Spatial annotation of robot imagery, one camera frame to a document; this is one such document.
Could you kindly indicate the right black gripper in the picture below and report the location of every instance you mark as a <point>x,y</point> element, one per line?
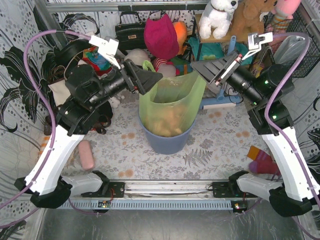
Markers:
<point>225,70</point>

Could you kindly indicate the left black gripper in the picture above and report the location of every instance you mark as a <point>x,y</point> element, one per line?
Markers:
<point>128,77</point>

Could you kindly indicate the blue floor squeegee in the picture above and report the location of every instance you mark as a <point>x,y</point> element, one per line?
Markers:
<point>219,100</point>

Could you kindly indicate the green trash bag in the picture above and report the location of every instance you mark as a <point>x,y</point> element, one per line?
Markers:
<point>171,106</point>

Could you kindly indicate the blue trash bin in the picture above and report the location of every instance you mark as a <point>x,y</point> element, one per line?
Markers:
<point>166,145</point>

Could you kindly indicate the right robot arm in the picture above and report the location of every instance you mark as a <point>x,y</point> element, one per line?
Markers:
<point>273,123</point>

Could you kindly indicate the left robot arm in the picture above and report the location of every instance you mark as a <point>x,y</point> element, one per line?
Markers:
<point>77,116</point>

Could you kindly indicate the rainbow striped bag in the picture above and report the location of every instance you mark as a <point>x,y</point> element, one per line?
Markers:
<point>182,66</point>

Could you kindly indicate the magenta fabric bag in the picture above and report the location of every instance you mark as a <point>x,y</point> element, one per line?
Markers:
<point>160,38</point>

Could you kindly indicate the colourful printed bag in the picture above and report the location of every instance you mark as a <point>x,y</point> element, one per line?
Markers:
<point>97,61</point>

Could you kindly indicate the cream canvas tote bag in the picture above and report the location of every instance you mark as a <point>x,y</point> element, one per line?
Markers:
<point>60,92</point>

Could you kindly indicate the teal folded cloth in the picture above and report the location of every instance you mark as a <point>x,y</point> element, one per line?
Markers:
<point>211,51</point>

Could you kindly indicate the pink white plush doll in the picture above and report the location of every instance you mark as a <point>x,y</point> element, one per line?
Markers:
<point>165,67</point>

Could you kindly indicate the white plush sheep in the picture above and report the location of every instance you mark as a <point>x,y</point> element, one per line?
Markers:
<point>137,56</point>

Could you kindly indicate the black leather handbag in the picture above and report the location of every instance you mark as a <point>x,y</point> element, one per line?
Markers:
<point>130,36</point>

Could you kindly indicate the yellow plush duck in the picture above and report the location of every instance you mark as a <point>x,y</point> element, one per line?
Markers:
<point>257,68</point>

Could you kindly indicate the orange plush toy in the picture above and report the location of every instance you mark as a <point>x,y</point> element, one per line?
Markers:
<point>181,32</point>

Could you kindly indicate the white plush dog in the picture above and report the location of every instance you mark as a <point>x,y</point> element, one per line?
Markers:
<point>216,18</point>

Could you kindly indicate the brown teddy bear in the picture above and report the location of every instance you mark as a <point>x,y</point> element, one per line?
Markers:
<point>247,16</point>

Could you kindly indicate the silver foil pouch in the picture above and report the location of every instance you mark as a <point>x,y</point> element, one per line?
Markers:
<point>289,50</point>

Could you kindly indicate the black hat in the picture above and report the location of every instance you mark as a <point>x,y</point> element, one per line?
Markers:
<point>63,56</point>

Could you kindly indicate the pink glasses case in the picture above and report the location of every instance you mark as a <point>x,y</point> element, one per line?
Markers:
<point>86,157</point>

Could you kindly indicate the pink plush toy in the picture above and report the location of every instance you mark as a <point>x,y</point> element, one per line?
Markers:
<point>284,10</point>

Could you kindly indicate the red purple sock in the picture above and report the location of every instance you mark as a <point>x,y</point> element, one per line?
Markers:
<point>262,163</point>

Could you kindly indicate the brown leather strap bag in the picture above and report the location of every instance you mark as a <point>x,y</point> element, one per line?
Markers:
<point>100,127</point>

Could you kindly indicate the black wire basket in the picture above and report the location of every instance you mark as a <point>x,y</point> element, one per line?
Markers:
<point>302,24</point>

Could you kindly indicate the aluminium front rail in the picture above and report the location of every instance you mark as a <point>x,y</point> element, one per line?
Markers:
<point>165,190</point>

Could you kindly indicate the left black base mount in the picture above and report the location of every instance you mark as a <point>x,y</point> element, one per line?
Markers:
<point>115,191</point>

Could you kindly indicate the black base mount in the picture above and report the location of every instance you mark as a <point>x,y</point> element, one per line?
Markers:
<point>228,189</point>
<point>115,191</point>

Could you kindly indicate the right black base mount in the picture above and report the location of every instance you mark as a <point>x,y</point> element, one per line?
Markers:
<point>228,189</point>

